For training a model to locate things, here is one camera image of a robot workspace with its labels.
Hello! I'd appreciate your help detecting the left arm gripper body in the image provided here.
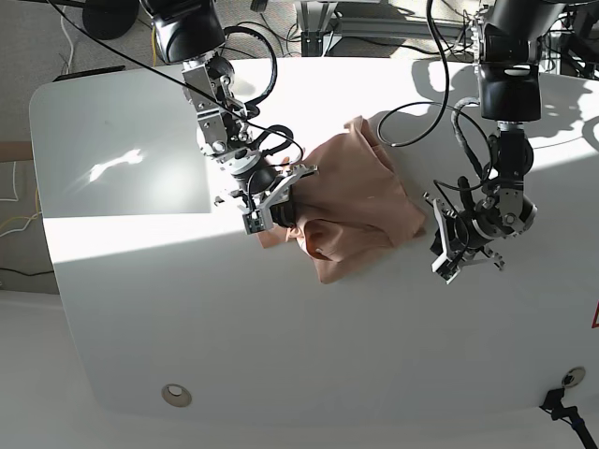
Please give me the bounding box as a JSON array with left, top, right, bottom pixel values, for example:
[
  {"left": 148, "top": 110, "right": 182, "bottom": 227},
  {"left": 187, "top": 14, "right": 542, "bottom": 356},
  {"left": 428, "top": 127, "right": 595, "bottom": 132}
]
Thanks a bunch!
[{"left": 423, "top": 192, "right": 505, "bottom": 284}]

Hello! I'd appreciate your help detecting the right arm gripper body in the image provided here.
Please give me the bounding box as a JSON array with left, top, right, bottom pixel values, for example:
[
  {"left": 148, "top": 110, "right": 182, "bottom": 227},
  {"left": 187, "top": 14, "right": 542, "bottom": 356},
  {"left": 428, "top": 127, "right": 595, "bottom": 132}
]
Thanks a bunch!
[{"left": 213, "top": 164, "right": 318, "bottom": 234}]

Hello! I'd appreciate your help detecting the salmon pink T-shirt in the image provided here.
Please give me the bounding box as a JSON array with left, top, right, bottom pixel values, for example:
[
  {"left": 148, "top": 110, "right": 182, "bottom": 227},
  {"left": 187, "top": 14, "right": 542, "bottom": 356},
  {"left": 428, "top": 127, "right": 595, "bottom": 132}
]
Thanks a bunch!
[{"left": 257, "top": 116, "right": 426, "bottom": 284}]

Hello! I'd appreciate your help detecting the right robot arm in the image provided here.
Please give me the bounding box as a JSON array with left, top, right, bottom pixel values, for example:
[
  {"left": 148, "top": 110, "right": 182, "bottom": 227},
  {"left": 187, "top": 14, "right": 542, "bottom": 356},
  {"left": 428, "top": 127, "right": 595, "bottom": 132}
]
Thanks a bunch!
[{"left": 141, "top": 1, "right": 317, "bottom": 235}]

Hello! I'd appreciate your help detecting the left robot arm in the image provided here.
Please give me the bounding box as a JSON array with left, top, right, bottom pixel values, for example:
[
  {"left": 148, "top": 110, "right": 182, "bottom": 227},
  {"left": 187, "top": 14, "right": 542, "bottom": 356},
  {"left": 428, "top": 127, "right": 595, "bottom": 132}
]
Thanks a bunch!
[{"left": 424, "top": 1, "right": 567, "bottom": 282}]

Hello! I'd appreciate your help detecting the red warning sticker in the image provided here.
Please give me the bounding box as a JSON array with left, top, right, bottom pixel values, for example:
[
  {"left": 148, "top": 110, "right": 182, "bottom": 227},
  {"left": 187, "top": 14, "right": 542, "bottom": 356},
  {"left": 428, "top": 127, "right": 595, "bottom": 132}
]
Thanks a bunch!
[{"left": 592, "top": 302, "right": 599, "bottom": 329}]

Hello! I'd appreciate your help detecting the metal table grommet right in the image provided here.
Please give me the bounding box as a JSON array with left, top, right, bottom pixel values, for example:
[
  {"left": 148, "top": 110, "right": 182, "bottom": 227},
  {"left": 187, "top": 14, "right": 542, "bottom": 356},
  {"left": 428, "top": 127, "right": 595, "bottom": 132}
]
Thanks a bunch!
[{"left": 562, "top": 367, "right": 586, "bottom": 388}]

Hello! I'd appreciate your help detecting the metal table grommet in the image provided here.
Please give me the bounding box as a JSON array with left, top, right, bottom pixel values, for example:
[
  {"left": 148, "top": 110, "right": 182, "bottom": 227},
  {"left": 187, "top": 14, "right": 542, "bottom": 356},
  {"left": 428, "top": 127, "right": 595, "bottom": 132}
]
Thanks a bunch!
[
  {"left": 161, "top": 384, "right": 193, "bottom": 408},
  {"left": 562, "top": 367, "right": 586, "bottom": 388}
]

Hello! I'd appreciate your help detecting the metal table grommet left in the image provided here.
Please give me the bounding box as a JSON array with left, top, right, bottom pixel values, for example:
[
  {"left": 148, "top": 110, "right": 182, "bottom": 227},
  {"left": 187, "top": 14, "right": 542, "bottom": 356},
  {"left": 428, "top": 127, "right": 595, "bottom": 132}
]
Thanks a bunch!
[{"left": 161, "top": 384, "right": 193, "bottom": 408}]

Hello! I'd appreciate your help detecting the black round stand base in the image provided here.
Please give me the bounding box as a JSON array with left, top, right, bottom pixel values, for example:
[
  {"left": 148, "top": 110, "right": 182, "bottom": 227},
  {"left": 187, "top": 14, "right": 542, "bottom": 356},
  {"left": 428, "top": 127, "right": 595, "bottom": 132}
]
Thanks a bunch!
[{"left": 81, "top": 0, "right": 139, "bottom": 40}]

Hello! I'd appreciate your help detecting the black clamp with cable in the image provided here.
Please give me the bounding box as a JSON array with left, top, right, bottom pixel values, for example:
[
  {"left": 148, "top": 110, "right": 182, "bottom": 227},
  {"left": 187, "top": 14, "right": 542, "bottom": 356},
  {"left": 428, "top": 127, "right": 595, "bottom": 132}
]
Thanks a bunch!
[{"left": 539, "top": 388, "right": 598, "bottom": 449}]

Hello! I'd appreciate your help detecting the aluminium frame post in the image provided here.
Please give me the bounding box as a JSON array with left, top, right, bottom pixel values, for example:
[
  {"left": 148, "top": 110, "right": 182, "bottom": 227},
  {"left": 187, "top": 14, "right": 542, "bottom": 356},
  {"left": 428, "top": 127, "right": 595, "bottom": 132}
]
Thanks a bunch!
[{"left": 295, "top": 1, "right": 338, "bottom": 57}]

